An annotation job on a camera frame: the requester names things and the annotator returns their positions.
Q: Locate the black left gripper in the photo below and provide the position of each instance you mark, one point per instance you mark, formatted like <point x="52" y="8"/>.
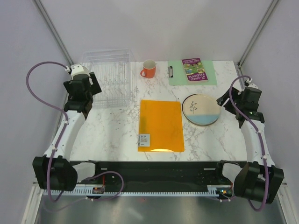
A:
<point x="95" y="88"/>

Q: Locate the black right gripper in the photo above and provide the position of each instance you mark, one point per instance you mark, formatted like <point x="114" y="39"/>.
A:
<point x="222" y="99"/>

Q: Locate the cream leaf pattern plate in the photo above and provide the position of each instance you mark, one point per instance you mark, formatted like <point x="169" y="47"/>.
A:
<point x="199" y="108"/>

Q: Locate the green cream branch plate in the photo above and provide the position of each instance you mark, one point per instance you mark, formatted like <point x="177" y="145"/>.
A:
<point x="203" y="125"/>

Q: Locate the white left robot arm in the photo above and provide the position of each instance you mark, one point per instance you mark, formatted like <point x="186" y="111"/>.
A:
<point x="53" y="170"/>

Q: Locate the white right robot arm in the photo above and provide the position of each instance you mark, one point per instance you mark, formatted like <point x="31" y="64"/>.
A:
<point x="259" y="179"/>

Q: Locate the purple book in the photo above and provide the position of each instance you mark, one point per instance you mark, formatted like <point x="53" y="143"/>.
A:
<point x="194" y="70"/>

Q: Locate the orange mug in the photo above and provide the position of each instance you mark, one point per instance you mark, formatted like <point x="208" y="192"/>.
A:
<point x="149" y="69"/>

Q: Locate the green clipboard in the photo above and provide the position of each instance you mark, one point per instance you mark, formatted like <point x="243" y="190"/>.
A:
<point x="177" y="75"/>

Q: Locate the orange plastic folder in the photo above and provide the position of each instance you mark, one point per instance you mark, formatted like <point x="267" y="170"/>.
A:
<point x="160" y="127"/>

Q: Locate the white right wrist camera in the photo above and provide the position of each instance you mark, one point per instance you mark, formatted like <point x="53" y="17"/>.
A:
<point x="249" y="83"/>

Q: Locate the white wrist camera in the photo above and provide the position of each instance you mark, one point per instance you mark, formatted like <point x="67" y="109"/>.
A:
<point x="249" y="83"/>
<point x="77" y="69"/>

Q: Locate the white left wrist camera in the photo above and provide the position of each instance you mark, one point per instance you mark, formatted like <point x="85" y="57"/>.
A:
<point x="77" y="69"/>

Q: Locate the white wire dish rack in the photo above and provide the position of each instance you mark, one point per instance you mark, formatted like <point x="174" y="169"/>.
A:
<point x="113" y="69"/>

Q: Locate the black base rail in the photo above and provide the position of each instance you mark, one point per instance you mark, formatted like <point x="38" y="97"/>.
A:
<point x="158" y="176"/>

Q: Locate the left aluminium frame post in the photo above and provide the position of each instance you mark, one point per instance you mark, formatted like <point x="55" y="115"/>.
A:
<point x="51" y="27"/>

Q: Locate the aluminium frame post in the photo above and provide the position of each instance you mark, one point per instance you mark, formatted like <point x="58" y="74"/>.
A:
<point x="51" y="27"/>
<point x="258" y="31"/>

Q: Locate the white slotted cable duct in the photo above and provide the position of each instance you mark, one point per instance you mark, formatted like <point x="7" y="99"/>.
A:
<point x="90" y="190"/>

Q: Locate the right aluminium frame post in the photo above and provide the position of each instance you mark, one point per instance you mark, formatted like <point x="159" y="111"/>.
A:
<point x="258" y="31"/>

